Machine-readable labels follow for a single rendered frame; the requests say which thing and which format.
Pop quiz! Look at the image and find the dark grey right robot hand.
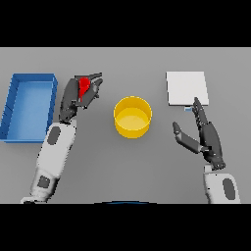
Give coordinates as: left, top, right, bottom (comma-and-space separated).
172, 96, 226, 172

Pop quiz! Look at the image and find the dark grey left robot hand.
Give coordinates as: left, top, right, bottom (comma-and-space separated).
58, 72, 104, 125

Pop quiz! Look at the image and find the red beaker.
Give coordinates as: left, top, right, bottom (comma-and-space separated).
77, 76, 92, 103

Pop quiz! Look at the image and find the pale square measuring scale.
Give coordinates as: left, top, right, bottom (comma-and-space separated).
165, 71, 210, 112

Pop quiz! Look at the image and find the yellow bowl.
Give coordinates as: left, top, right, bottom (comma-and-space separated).
113, 95, 153, 139

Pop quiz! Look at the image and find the blue tray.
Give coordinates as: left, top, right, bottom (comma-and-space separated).
0, 73, 59, 144

